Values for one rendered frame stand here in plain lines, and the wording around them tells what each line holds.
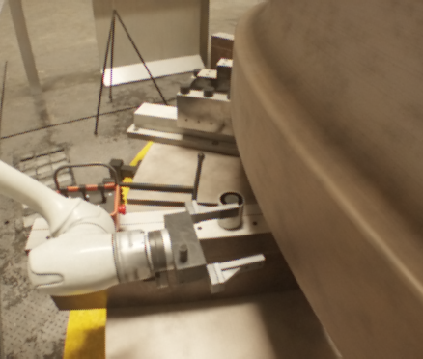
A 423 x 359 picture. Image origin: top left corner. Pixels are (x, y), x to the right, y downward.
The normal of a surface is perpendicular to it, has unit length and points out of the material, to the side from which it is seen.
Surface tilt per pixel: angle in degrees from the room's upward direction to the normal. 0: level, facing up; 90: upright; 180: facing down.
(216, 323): 0
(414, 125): 72
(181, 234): 0
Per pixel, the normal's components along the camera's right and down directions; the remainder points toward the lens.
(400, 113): -0.93, -0.04
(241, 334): 0.04, -0.77
